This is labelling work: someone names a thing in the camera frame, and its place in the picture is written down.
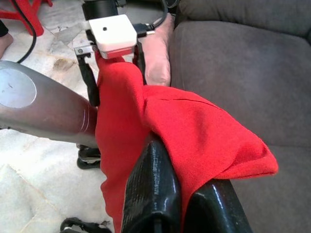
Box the black floor cable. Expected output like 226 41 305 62
11 0 38 64

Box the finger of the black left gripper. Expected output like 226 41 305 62
135 43 148 86
77 52 101 108

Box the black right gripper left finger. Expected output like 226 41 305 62
121 140 183 233

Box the black camera cable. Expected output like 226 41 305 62
134 0 169 37

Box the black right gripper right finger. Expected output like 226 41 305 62
188 179 254 233

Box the grey fabric sofa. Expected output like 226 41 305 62
167 0 311 233

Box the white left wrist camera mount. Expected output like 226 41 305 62
87 14 138 60

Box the red plastic stool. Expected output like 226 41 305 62
0 0 53 37

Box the person leg with bare foot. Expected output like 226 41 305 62
0 20 14 60

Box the red fabric pillow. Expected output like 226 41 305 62
94 52 279 233

